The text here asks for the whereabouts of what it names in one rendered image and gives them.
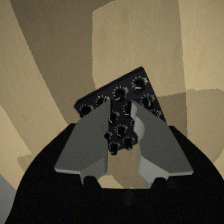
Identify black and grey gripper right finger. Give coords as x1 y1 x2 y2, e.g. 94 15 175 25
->
128 100 224 215

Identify black knob box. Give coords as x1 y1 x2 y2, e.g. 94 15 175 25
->
73 66 167 155

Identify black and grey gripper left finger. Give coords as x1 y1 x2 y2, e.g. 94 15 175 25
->
4 99 112 224

